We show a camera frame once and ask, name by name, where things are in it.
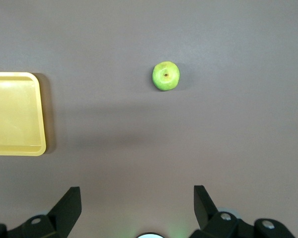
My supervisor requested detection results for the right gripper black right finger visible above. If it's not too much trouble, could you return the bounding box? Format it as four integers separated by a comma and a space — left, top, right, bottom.
188, 185, 298, 238

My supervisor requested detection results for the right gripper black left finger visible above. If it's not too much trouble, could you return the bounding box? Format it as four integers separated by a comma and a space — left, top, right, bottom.
0, 186, 82, 238

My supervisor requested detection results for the green apple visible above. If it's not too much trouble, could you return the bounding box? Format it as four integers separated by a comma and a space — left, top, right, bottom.
152, 61, 181, 91

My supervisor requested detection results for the yellow plastic tray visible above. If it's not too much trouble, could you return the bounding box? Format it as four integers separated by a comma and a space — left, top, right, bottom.
0, 72, 47, 157

